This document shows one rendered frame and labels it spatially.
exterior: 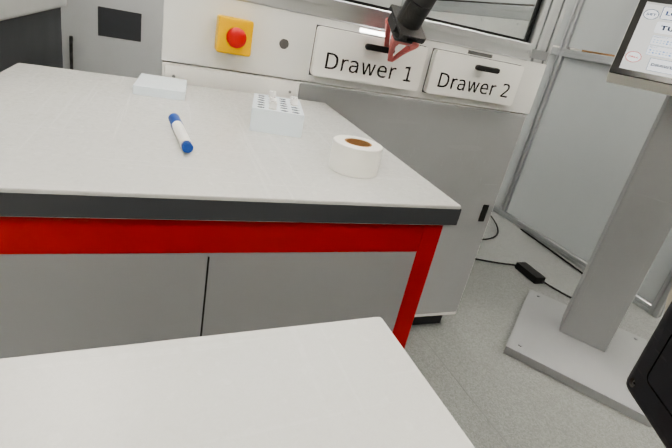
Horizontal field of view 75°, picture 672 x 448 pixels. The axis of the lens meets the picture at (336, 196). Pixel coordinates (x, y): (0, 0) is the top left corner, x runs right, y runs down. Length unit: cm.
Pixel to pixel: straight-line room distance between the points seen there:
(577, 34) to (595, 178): 79
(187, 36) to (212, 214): 61
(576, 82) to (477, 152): 146
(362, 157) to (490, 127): 83
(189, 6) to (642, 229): 149
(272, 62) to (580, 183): 198
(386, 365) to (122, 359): 15
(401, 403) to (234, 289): 32
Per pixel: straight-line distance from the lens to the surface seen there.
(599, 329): 190
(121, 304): 55
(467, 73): 125
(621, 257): 178
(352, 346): 30
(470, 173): 139
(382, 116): 118
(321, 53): 106
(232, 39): 96
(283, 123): 72
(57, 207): 48
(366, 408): 26
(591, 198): 264
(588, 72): 274
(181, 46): 103
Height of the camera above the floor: 95
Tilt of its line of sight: 22 degrees down
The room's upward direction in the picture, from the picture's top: 12 degrees clockwise
